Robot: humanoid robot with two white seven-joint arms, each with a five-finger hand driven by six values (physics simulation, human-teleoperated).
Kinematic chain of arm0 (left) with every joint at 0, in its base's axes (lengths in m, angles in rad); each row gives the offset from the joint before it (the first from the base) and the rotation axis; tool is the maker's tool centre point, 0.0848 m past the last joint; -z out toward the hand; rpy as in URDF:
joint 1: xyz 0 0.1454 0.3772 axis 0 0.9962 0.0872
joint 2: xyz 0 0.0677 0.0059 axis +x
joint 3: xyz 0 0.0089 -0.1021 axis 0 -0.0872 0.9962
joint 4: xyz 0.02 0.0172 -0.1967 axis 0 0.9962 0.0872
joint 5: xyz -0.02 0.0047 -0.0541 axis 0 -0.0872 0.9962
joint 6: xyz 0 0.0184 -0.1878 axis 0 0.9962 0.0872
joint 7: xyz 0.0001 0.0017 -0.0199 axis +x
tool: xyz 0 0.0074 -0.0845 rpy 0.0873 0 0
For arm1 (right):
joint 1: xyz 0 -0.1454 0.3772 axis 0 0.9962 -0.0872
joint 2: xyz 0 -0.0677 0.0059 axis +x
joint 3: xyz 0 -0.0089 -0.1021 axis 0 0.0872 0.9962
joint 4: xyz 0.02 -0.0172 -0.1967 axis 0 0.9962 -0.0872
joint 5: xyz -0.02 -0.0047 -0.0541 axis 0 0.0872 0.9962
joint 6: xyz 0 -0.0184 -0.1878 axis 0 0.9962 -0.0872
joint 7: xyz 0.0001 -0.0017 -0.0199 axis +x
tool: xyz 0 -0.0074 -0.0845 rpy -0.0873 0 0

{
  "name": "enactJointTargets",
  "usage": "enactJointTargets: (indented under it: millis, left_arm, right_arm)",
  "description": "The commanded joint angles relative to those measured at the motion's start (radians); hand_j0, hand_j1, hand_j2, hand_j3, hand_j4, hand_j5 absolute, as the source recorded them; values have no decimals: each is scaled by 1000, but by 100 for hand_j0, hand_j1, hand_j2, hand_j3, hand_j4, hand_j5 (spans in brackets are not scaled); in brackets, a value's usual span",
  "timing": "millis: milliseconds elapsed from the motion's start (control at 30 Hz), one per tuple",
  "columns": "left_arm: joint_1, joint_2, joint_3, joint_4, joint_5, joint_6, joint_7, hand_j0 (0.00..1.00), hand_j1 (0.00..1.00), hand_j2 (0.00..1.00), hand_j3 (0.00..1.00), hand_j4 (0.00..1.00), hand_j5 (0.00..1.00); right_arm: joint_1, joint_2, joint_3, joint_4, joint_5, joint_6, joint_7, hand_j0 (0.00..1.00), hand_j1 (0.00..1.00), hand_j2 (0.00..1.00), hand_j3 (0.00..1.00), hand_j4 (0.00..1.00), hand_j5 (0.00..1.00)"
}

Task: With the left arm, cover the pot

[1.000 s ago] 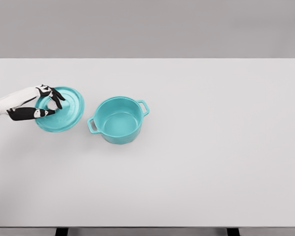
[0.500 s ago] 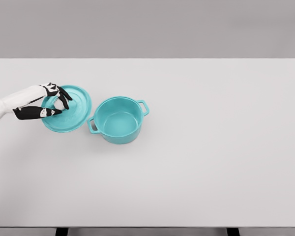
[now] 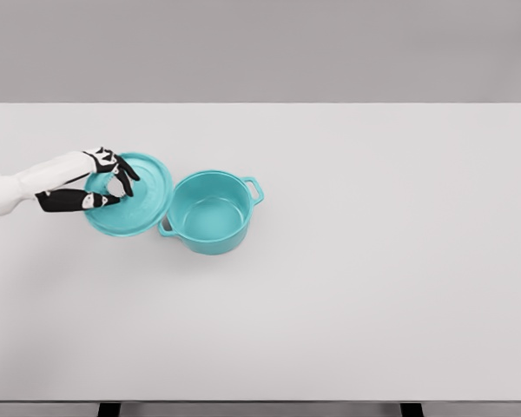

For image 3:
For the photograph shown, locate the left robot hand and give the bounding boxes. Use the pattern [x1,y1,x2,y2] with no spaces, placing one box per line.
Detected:
[27,146,141,214]

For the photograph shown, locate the teal pot with handles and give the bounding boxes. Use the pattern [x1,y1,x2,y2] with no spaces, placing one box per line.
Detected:
[157,169,265,256]

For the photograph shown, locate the teal pot lid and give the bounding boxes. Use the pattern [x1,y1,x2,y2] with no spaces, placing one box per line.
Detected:
[83,151,175,238]

